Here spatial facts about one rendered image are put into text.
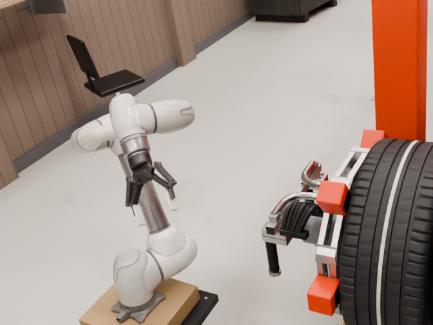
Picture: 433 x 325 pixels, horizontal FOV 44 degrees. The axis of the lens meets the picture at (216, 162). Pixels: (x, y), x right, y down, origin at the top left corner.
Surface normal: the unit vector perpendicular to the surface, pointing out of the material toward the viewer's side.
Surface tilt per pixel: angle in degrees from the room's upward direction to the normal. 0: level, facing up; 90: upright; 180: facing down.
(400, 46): 90
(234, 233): 0
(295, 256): 0
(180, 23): 90
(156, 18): 90
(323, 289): 0
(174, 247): 64
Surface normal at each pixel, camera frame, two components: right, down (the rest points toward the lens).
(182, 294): -0.12, -0.86
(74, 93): 0.86, 0.11
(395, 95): -0.50, 0.48
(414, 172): -0.29, -0.72
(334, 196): -0.42, -0.44
